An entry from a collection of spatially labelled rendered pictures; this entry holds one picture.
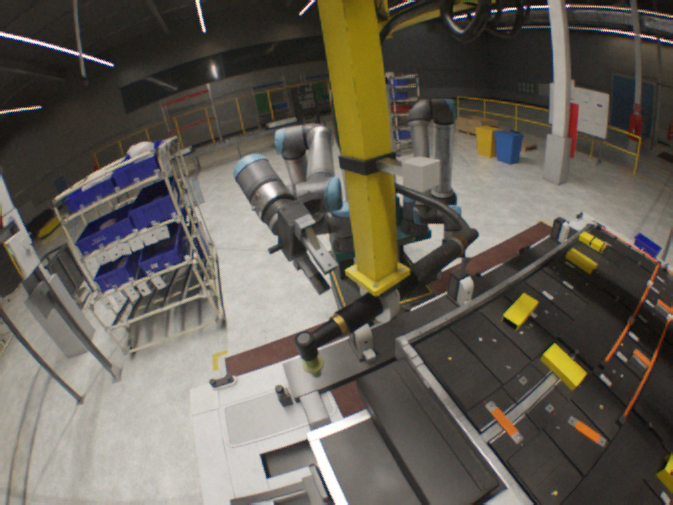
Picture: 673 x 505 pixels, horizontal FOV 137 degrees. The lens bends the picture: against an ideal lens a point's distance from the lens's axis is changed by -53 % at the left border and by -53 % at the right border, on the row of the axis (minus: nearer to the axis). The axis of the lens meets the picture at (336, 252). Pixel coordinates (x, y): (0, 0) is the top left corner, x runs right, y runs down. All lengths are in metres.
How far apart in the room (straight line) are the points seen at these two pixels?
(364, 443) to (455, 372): 0.34
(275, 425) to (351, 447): 0.34
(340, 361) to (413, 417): 0.46
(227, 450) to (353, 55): 1.09
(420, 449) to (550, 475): 0.38
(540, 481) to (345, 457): 0.52
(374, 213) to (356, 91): 0.17
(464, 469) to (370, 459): 0.25
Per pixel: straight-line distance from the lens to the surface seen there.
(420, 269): 0.56
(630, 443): 1.04
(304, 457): 1.04
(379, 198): 0.39
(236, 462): 1.05
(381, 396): 0.73
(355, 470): 0.78
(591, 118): 8.74
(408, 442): 0.68
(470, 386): 0.87
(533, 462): 0.85
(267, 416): 1.06
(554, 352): 1.01
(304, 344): 0.45
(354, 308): 0.48
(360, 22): 0.37
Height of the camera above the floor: 1.75
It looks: 33 degrees down
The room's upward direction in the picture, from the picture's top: 10 degrees counter-clockwise
